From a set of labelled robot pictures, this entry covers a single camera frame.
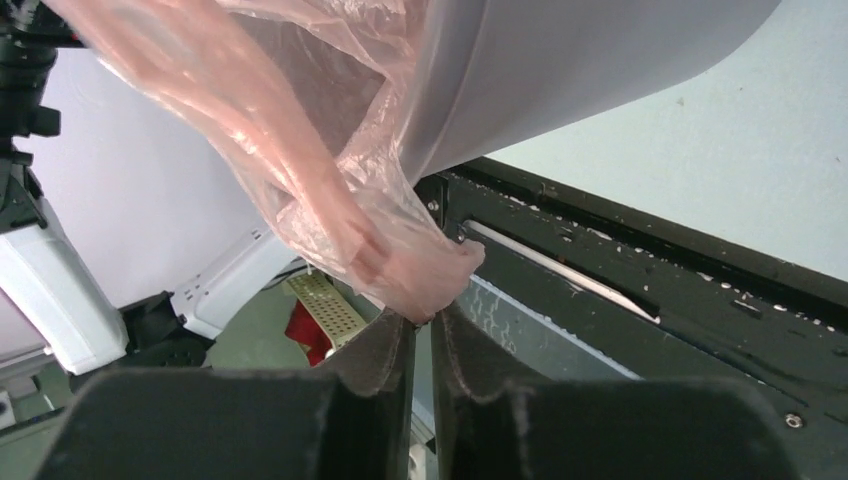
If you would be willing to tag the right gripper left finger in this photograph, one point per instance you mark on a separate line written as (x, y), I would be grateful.
(347, 418)

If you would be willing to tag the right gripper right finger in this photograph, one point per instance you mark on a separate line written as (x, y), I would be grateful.
(497, 418)

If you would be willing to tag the pink plastic trash bag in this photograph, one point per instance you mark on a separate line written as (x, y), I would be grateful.
(307, 101)

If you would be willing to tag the grey round trash bin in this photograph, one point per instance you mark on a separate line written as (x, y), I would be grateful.
(491, 74)

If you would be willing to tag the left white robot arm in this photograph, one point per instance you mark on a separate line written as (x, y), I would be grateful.
(58, 310)

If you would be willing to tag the red object behind bag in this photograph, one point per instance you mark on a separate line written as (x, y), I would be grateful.
(303, 329)

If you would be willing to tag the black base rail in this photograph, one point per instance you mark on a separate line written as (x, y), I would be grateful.
(580, 287)

